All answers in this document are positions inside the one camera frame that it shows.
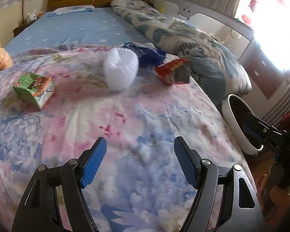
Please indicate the white bubble wrap piece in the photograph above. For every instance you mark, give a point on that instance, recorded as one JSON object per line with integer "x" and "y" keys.
{"x": 120, "y": 68}

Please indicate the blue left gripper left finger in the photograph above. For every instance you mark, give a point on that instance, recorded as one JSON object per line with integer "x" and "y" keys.
{"x": 90, "y": 161}

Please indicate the blue white pillow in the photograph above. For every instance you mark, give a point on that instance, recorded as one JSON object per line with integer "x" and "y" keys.
{"x": 71, "y": 10}

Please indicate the person's right hand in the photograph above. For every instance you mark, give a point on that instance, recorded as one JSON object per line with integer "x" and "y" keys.
{"x": 279, "y": 197}

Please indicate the red snack wrapper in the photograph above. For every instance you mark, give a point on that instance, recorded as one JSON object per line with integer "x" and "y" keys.
{"x": 175, "y": 72}

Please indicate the black white-rimmed trash bin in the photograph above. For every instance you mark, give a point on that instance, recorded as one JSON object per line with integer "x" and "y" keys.
{"x": 233, "y": 111}

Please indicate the pink floral quilt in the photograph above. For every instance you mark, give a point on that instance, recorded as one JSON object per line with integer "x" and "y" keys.
{"x": 140, "y": 185}

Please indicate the cloud heart print duvet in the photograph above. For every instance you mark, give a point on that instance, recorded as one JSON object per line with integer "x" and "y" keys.
{"x": 215, "y": 69}

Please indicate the blue plastic snack bag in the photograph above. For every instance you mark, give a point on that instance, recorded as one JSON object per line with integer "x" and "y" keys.
{"x": 149, "y": 56}

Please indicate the red brown drawer cabinet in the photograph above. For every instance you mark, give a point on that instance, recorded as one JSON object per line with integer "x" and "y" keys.
{"x": 264, "y": 73}

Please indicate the white bunny toy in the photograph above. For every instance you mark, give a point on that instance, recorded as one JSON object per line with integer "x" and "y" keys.
{"x": 31, "y": 16}

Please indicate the blue bed sheet mattress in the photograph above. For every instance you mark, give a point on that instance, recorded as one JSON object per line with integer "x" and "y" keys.
{"x": 101, "y": 26}

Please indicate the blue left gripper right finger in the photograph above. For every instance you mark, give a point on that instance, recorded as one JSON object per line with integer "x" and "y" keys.
{"x": 189, "y": 161}

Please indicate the grey baby crib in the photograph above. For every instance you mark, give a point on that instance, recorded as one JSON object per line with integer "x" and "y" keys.
{"x": 236, "y": 36}

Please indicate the dark wooden nightstand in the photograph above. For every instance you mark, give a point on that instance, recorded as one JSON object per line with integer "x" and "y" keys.
{"x": 22, "y": 27}

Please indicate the green milk carton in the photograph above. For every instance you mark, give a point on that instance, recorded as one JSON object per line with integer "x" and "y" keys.
{"x": 34, "y": 89}

